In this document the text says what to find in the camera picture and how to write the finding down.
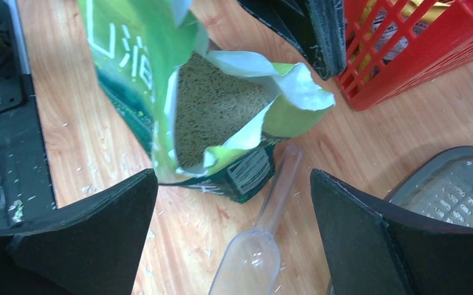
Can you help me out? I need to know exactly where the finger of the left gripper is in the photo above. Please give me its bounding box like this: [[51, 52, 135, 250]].
[[238, 0, 346, 81]]

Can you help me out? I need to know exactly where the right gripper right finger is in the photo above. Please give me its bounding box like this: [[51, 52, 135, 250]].
[[310, 169, 473, 294]]

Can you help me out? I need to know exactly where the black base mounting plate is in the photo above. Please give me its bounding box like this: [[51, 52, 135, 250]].
[[0, 1, 57, 230]]

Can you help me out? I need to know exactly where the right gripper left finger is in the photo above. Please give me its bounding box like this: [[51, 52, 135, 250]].
[[0, 168, 158, 294]]

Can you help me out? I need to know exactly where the grey litter box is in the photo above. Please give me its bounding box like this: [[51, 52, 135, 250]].
[[385, 146, 473, 228]]

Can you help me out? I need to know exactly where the clear plastic scoop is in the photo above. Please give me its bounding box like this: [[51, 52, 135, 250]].
[[208, 145, 303, 295]]

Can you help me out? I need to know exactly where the green cat litter bag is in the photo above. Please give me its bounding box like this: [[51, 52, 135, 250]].
[[78, 1, 335, 203]]

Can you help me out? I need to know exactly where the red plastic shopping basket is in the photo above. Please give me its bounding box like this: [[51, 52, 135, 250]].
[[337, 1, 473, 111]]

